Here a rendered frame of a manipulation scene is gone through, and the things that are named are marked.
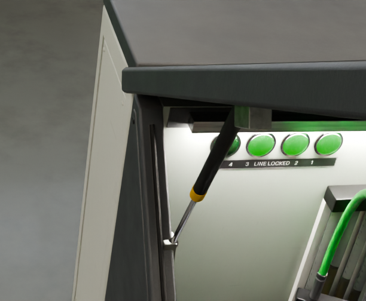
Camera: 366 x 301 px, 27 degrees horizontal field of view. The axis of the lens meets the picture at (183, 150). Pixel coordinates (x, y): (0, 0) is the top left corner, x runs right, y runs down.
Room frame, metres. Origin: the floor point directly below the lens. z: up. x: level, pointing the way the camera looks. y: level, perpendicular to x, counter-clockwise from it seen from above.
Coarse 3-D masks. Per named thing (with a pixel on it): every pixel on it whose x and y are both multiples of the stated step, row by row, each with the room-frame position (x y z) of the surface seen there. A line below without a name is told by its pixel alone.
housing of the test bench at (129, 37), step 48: (144, 0) 1.20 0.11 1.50; (192, 0) 1.24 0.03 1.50; (240, 0) 1.28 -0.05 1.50; (288, 0) 1.32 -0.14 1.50; (336, 0) 1.37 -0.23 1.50; (144, 48) 1.02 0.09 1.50; (192, 48) 1.05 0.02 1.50; (240, 48) 1.08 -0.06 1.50; (288, 48) 1.12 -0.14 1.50; (336, 48) 1.15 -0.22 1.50; (96, 96) 1.20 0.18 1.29; (96, 144) 1.16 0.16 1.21; (96, 192) 1.12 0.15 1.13; (96, 240) 1.07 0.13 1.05; (96, 288) 1.03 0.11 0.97
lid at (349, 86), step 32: (224, 64) 0.63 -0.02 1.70; (256, 64) 0.56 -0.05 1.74; (288, 64) 0.51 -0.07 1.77; (320, 64) 0.47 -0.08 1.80; (352, 64) 0.43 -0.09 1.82; (160, 96) 0.79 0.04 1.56; (192, 96) 0.68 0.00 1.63; (224, 96) 0.60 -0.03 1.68; (256, 96) 0.54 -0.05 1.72; (288, 96) 0.49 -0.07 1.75; (320, 96) 0.45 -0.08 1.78; (352, 96) 0.42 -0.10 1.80; (256, 128) 0.61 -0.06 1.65
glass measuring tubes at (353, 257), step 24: (336, 192) 1.04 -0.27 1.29; (336, 216) 1.03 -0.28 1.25; (360, 216) 1.08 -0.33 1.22; (312, 240) 1.05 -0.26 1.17; (360, 240) 1.06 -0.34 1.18; (312, 264) 1.04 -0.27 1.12; (336, 264) 1.05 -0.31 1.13; (360, 264) 1.09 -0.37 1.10; (336, 288) 1.07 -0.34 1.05; (360, 288) 1.07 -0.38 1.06
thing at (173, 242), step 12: (228, 120) 0.66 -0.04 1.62; (228, 132) 0.67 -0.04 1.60; (216, 144) 0.69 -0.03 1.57; (228, 144) 0.68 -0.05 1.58; (216, 156) 0.69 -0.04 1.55; (204, 168) 0.71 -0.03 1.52; (216, 168) 0.70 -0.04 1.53; (204, 180) 0.71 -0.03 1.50; (192, 192) 0.74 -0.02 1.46; (204, 192) 0.73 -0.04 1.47; (192, 204) 0.75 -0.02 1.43; (180, 228) 0.78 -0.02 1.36; (168, 240) 0.81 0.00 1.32
